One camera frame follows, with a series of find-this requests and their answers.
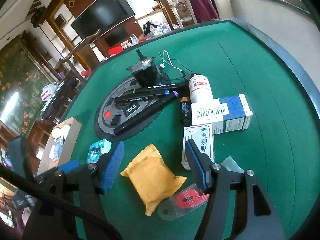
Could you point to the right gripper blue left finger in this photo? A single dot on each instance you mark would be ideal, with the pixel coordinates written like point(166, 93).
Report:
point(110, 164)

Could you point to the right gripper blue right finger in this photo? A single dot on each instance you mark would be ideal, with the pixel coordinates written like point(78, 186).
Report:
point(199, 164)

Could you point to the teal cartoon tissue pack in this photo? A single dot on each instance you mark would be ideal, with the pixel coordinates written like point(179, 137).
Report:
point(97, 149)

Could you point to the white red plaster box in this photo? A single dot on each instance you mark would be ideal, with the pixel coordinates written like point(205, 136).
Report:
point(203, 137)

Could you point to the clear pack red disc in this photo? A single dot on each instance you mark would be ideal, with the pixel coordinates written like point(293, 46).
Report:
point(182, 203)

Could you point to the orange snack packet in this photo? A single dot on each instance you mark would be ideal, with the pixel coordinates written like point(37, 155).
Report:
point(151, 178)

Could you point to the white blue medicine box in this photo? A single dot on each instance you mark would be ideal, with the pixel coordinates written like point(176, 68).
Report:
point(228, 114)

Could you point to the long black marker purple cap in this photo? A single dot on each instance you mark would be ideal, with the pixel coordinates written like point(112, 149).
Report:
point(145, 113)

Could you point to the small white red-label bottle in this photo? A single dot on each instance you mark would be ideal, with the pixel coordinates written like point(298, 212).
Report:
point(199, 89)

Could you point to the cardboard tray box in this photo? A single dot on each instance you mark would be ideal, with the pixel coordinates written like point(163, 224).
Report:
point(60, 145)

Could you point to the round grey table console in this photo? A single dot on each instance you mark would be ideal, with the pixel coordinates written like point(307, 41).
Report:
point(110, 115)

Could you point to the black marker blue cap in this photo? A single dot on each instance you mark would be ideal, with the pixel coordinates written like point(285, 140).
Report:
point(142, 96)

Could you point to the black folding side table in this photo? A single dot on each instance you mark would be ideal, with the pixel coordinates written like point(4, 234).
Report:
point(52, 107)

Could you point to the black marker green cap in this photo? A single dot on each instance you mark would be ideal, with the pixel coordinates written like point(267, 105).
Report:
point(172, 86)

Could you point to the white red plastic bag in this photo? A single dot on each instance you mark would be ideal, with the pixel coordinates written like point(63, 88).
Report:
point(48, 91)

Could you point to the black electric motor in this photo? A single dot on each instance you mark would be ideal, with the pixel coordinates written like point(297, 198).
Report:
point(145, 71)

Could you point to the wooden chair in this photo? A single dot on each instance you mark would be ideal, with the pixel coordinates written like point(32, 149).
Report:
point(84, 55)

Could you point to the maroon cloth on rack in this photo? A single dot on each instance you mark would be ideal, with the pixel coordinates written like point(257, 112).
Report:
point(204, 10)

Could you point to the black bracket with wires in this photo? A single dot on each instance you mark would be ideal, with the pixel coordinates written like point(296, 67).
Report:
point(167, 61)

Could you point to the green floral wall painting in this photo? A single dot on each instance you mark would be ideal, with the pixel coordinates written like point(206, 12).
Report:
point(21, 84)

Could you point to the wall television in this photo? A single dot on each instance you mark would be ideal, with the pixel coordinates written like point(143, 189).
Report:
point(102, 15)

